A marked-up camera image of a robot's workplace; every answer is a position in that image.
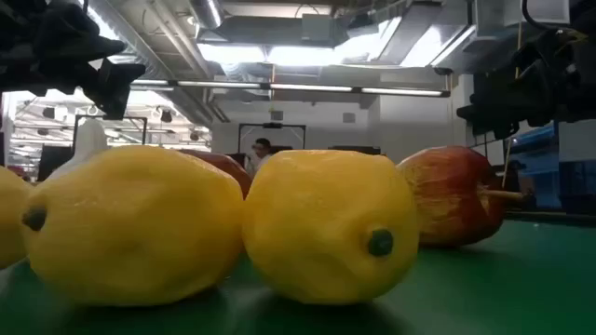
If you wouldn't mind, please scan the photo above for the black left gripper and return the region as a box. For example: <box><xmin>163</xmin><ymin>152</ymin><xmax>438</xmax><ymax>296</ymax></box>
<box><xmin>0</xmin><ymin>0</ymin><xmax>148</xmax><ymax>121</ymax></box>

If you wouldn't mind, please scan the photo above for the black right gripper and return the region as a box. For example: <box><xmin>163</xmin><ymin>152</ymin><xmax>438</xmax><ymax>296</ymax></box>
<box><xmin>455</xmin><ymin>27</ymin><xmax>596</xmax><ymax>141</ymax></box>

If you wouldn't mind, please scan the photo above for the large round white garlic bulb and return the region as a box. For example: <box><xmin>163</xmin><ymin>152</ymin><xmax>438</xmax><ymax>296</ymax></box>
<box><xmin>46</xmin><ymin>118</ymin><xmax>111</xmax><ymax>182</ymax></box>

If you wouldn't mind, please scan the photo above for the red yellow apple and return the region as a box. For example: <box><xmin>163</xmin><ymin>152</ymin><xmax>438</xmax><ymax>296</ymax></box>
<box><xmin>397</xmin><ymin>144</ymin><xmax>532</xmax><ymax>248</ymax></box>

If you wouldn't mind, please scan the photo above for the yellow lemon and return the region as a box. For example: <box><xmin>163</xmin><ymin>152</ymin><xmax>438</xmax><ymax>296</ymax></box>
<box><xmin>241</xmin><ymin>148</ymin><xmax>420</xmax><ymax>306</ymax></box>
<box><xmin>20</xmin><ymin>144</ymin><xmax>246</xmax><ymax>307</ymax></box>
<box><xmin>0</xmin><ymin>166</ymin><xmax>34</xmax><ymax>270</ymax></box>

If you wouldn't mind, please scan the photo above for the dark red onion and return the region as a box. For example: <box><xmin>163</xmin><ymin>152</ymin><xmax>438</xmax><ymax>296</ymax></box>
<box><xmin>179</xmin><ymin>148</ymin><xmax>252</xmax><ymax>200</ymax></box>

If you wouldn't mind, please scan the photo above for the blue plastic container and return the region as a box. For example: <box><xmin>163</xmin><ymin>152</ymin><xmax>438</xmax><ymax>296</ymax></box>
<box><xmin>509</xmin><ymin>121</ymin><xmax>596</xmax><ymax>213</ymax></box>

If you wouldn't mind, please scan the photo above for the black monitor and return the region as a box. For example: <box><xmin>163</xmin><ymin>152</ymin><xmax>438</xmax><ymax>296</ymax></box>
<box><xmin>36</xmin><ymin>143</ymin><xmax>75</xmax><ymax>182</ymax></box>

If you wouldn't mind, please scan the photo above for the black screen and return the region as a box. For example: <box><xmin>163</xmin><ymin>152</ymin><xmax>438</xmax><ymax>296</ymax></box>
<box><xmin>328</xmin><ymin>145</ymin><xmax>382</xmax><ymax>156</ymax></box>

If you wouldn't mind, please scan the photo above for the person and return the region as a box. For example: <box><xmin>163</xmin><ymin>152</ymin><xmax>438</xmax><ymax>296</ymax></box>
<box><xmin>244</xmin><ymin>137</ymin><xmax>276</xmax><ymax>178</ymax></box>

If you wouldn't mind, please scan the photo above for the long ceiling light strip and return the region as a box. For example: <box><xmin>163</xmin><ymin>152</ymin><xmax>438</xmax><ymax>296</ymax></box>
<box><xmin>129</xmin><ymin>78</ymin><xmax>451</xmax><ymax>99</ymax></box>

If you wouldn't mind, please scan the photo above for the silver ventilation duct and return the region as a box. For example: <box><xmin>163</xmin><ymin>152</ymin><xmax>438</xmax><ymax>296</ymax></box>
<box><xmin>185</xmin><ymin>0</ymin><xmax>224</xmax><ymax>30</ymax></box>

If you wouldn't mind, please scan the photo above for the black rectangular frame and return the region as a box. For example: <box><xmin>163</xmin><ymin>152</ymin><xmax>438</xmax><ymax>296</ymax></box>
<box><xmin>237</xmin><ymin>122</ymin><xmax>307</xmax><ymax>154</ymax></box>

